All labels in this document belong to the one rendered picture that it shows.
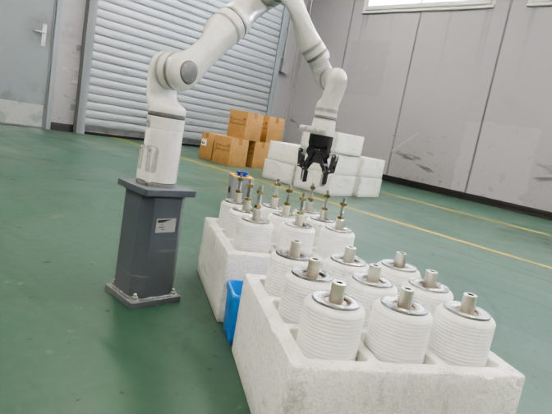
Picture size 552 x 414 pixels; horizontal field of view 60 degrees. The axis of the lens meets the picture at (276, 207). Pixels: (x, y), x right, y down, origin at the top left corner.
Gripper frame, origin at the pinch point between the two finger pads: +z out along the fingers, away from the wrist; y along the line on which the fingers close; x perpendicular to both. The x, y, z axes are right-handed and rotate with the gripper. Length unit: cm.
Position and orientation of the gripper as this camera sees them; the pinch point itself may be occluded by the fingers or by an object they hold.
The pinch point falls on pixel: (313, 179)
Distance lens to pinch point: 152.7
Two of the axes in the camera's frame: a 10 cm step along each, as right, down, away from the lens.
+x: -5.8, 0.2, -8.2
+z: -1.7, 9.7, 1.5
